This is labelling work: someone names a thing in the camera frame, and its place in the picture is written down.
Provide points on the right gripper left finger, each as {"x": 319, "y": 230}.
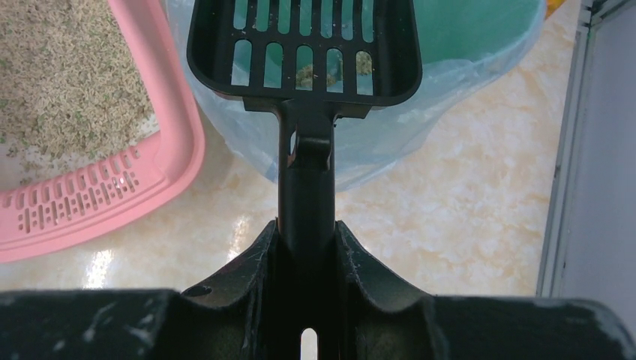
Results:
{"x": 149, "y": 323}

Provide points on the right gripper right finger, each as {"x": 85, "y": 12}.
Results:
{"x": 472, "y": 328}

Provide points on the pink litter box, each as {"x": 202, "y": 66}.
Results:
{"x": 101, "y": 197}

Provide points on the black litter scoop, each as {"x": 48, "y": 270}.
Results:
{"x": 306, "y": 270}

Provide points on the cat litter sand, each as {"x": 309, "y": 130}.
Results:
{"x": 70, "y": 92}

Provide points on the green trash bin with bag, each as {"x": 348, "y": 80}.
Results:
{"x": 465, "y": 45}

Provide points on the orange toy fruit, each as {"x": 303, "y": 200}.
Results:
{"x": 552, "y": 6}

